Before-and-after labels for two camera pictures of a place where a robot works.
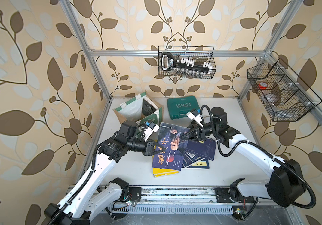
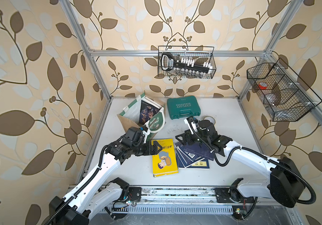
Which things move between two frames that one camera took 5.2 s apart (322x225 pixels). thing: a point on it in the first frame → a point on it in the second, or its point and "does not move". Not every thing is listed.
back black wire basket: x=186 y=62 does not move
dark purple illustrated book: x=170 y=136 → x=147 y=110
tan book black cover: x=148 y=107 → x=157 y=101
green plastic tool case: x=178 y=107 does not move
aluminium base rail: x=192 y=200 does not move
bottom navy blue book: x=202 y=164 does not move
